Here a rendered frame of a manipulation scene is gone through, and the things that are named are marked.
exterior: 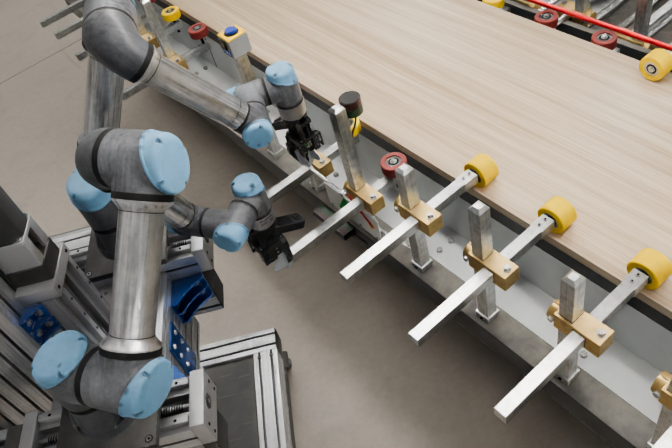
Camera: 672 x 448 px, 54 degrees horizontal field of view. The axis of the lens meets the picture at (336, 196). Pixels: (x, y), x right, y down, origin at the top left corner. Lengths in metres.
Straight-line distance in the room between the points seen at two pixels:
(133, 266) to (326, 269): 1.72
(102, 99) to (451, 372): 1.57
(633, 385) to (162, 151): 1.27
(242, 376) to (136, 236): 1.29
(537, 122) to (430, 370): 1.04
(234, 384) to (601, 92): 1.56
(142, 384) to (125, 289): 0.17
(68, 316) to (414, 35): 1.53
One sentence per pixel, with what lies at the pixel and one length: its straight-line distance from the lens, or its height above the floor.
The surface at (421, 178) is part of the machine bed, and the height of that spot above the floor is 0.78.
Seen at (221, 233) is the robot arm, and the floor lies 1.16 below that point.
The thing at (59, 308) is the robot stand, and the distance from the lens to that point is 1.58.
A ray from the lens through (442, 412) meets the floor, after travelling 2.48.
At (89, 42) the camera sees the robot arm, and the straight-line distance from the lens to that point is 1.51.
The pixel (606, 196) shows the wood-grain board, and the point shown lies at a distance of 1.83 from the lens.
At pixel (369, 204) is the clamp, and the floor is 0.87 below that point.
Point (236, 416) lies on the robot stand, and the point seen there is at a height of 0.21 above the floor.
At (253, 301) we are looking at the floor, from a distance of 2.90.
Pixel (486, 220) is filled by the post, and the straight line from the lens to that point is 1.51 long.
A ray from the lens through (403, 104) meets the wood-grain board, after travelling 2.15.
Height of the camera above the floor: 2.24
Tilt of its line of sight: 45 degrees down
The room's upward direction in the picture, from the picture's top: 17 degrees counter-clockwise
